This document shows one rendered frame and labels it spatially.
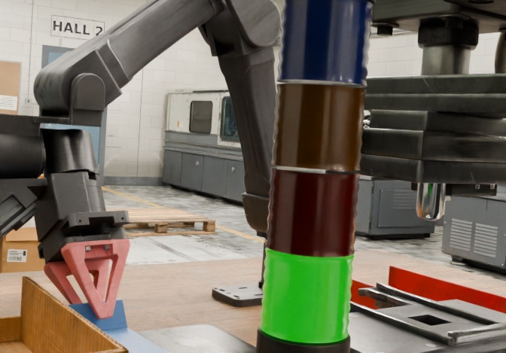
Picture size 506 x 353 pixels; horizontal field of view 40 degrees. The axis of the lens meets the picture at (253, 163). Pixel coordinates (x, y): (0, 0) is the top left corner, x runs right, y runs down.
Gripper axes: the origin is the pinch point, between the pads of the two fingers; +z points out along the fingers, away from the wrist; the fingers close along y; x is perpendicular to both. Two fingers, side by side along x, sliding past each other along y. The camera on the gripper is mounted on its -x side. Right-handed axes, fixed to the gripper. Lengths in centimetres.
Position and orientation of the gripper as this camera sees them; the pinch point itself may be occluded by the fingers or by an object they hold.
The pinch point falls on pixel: (97, 314)
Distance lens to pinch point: 73.4
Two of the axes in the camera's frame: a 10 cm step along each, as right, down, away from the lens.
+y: 5.4, -4.2, -7.3
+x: 8.0, -0.1, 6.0
